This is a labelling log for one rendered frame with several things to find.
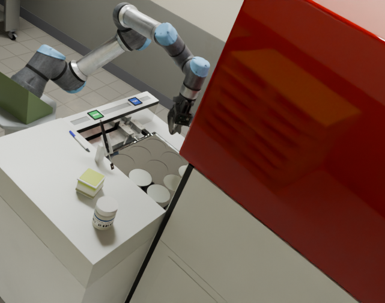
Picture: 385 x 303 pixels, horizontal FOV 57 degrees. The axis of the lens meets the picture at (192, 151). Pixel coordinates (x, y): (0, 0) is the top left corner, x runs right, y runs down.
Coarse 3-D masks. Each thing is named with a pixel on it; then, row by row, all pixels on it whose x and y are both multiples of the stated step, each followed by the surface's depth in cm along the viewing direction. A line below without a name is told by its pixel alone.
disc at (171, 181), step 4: (168, 176) 158; (172, 176) 159; (176, 176) 160; (164, 180) 155; (168, 180) 156; (172, 180) 157; (176, 180) 158; (168, 184) 155; (172, 184) 155; (176, 184) 156; (172, 188) 154; (176, 188) 154
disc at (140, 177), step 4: (132, 172) 153; (136, 172) 153; (140, 172) 154; (144, 172) 155; (132, 176) 151; (136, 176) 152; (140, 176) 152; (144, 176) 153; (148, 176) 154; (132, 180) 149; (136, 180) 150; (140, 180) 150; (144, 180) 151; (148, 180) 152; (136, 184) 148; (140, 184) 149; (144, 184) 150; (148, 184) 150
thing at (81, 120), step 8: (136, 96) 187; (144, 96) 189; (152, 96) 192; (112, 104) 174; (120, 104) 176; (128, 104) 179; (144, 104) 184; (80, 112) 161; (104, 112) 167; (112, 112) 169; (120, 112) 171; (64, 120) 153; (72, 120) 155; (80, 120) 157; (88, 120) 159; (96, 120) 161; (104, 120) 163; (80, 128) 153
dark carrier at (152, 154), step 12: (132, 144) 166; (144, 144) 169; (156, 144) 172; (108, 156) 155; (120, 156) 157; (132, 156) 160; (144, 156) 163; (156, 156) 165; (168, 156) 169; (180, 156) 172; (120, 168) 152; (132, 168) 154; (144, 168) 157; (156, 168) 160; (168, 168) 162; (156, 180) 154
